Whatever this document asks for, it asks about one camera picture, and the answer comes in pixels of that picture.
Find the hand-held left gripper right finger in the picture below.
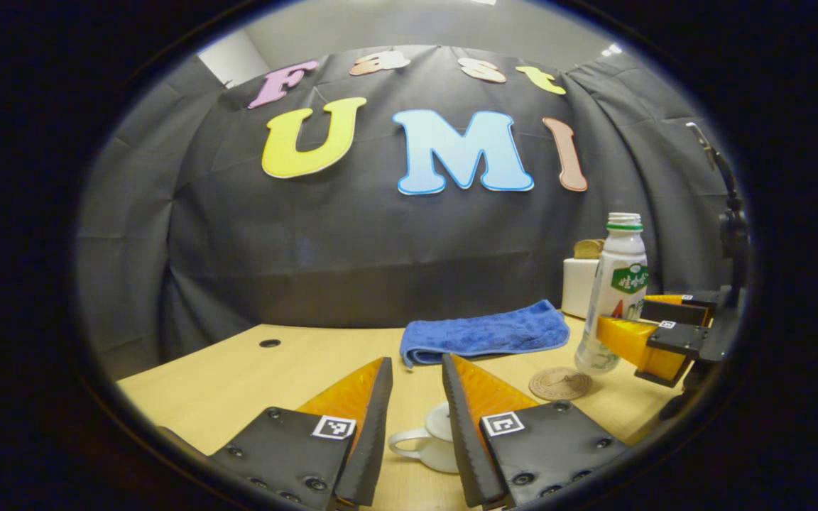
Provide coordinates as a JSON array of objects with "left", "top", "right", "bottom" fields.
[{"left": 441, "top": 353, "right": 630, "bottom": 510}]

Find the white green-label water bottle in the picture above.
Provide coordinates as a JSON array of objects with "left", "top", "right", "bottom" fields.
[{"left": 574, "top": 212, "right": 650, "bottom": 375}]

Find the white toaster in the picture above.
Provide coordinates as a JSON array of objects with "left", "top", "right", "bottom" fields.
[{"left": 561, "top": 257, "right": 603, "bottom": 319}]

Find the blue towel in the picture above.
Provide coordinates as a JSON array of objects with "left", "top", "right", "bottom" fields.
[{"left": 400, "top": 299, "right": 572, "bottom": 368}]

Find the round wooden coaster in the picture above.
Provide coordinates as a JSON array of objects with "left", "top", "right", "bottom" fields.
[{"left": 528, "top": 366, "right": 594, "bottom": 402}]

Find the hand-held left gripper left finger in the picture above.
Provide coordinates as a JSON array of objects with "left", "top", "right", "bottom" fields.
[{"left": 207, "top": 356, "right": 394, "bottom": 511}]

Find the black backdrop cloth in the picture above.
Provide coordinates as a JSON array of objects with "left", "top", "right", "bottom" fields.
[{"left": 74, "top": 44, "right": 740, "bottom": 363}]

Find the white teacup lid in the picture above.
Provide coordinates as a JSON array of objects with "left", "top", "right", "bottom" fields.
[{"left": 427, "top": 401, "right": 454, "bottom": 442}]

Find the white ceramic teacup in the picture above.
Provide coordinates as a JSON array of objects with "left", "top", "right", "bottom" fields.
[{"left": 388, "top": 424, "right": 461, "bottom": 475}]

